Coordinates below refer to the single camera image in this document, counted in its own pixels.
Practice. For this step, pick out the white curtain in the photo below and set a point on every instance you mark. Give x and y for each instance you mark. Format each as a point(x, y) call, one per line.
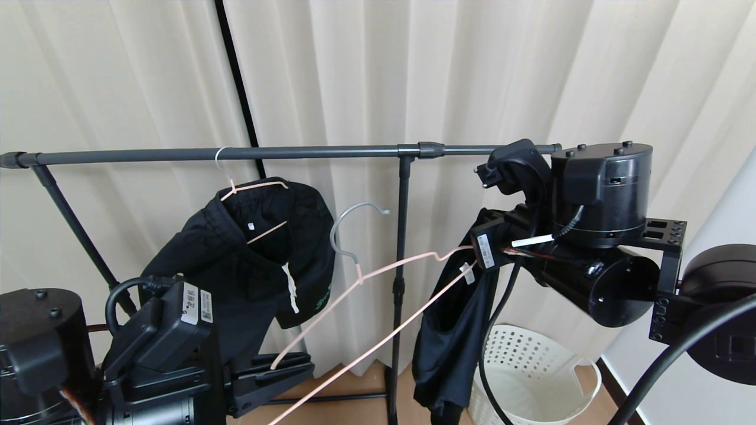
point(472, 71)
point(88, 71)

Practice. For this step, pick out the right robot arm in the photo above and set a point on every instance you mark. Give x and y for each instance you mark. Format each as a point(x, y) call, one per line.
point(602, 195)

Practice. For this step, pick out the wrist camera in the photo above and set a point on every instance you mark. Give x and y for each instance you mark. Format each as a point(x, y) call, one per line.
point(520, 165)
point(165, 336)

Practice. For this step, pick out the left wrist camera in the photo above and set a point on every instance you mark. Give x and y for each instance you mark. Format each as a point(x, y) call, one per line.
point(165, 336)

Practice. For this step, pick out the pink clothes hanger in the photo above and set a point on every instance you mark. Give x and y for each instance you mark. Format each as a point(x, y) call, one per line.
point(384, 334)
point(260, 185)

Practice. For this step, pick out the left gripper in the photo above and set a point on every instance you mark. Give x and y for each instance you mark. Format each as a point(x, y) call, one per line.
point(165, 410)

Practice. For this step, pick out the black clothes rack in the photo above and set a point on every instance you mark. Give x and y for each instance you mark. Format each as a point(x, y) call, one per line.
point(147, 155)

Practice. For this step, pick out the white laundry basket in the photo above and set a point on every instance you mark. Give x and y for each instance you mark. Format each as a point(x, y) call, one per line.
point(531, 383)

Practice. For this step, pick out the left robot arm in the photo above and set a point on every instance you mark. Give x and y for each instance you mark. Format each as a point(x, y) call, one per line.
point(35, 342)

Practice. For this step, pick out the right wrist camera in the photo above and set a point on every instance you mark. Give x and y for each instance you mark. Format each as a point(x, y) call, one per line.
point(520, 165)

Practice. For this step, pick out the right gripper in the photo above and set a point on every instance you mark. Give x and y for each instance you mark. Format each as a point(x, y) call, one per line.
point(590, 283)

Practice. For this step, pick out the black shirt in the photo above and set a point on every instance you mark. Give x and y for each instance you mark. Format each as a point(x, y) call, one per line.
point(449, 342)

